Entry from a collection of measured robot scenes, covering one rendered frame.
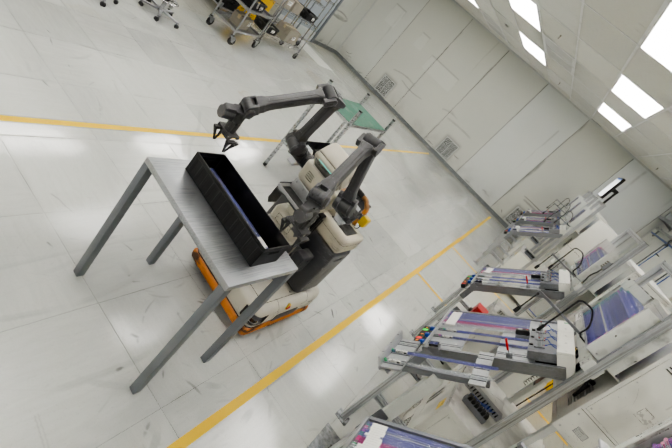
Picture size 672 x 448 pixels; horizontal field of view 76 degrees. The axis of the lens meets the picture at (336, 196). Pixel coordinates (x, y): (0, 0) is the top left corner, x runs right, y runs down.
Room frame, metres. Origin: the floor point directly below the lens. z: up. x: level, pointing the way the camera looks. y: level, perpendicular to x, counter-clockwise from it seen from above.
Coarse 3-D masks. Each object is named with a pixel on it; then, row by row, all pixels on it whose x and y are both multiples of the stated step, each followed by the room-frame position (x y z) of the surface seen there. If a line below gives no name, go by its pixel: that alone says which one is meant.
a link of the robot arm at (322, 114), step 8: (328, 88) 1.98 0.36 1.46; (328, 96) 1.96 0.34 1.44; (336, 96) 1.97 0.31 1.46; (344, 104) 2.04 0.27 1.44; (320, 112) 2.06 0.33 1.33; (328, 112) 2.05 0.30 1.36; (312, 120) 2.07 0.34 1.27; (320, 120) 2.07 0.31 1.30; (304, 128) 2.09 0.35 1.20; (312, 128) 2.08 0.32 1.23; (288, 136) 2.13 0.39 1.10; (296, 136) 2.11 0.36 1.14; (304, 136) 2.10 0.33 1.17; (304, 144) 2.11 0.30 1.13; (296, 152) 2.12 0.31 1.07
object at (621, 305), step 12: (612, 300) 2.40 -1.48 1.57; (624, 300) 2.28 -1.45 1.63; (636, 300) 2.40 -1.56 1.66; (588, 312) 2.46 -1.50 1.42; (600, 312) 2.34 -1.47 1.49; (612, 312) 2.23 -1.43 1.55; (624, 312) 2.13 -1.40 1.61; (636, 312) 2.10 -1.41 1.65; (588, 324) 2.29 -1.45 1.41; (600, 324) 2.18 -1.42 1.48; (612, 324) 2.09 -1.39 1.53; (588, 336) 2.13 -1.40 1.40; (600, 336) 2.04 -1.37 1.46
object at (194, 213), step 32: (160, 160) 1.61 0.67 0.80; (128, 192) 1.56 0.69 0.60; (192, 192) 1.60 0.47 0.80; (192, 224) 1.44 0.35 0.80; (96, 256) 1.59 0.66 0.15; (224, 256) 1.43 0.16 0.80; (288, 256) 1.75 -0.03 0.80; (224, 288) 1.31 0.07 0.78; (192, 320) 1.32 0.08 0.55; (160, 352) 1.32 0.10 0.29
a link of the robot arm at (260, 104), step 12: (324, 84) 2.00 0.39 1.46; (252, 96) 1.78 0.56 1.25; (264, 96) 1.81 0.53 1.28; (276, 96) 1.83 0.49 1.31; (288, 96) 1.86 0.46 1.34; (300, 96) 1.88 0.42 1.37; (312, 96) 1.91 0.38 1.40; (324, 96) 1.94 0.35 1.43; (252, 108) 1.74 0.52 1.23; (264, 108) 1.78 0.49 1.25; (276, 108) 1.83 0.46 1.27
